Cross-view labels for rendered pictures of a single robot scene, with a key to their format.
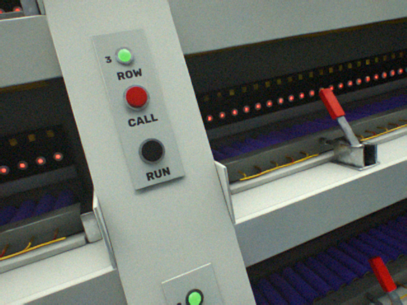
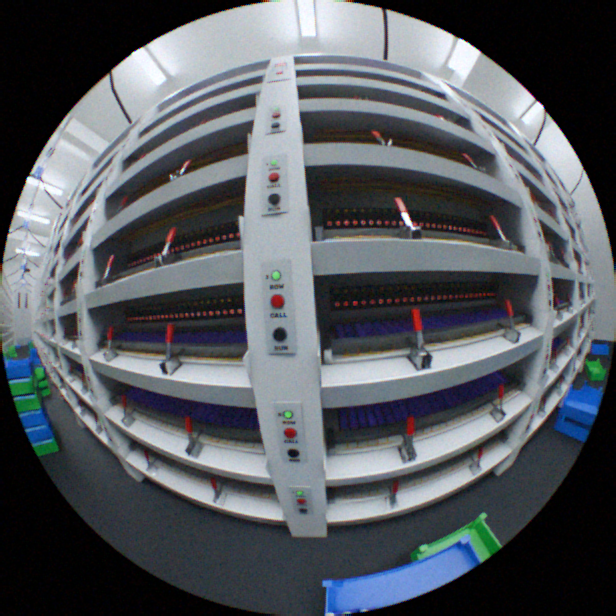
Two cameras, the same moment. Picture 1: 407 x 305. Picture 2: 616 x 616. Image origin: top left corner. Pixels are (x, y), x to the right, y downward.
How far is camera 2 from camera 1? 0.09 m
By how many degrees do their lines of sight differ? 20
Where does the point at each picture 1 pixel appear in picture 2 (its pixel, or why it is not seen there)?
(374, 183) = (422, 380)
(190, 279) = (287, 405)
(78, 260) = (241, 374)
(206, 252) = (300, 396)
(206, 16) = (335, 253)
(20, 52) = (230, 268)
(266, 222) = (342, 390)
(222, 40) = (343, 269)
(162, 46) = (300, 270)
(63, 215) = (243, 348)
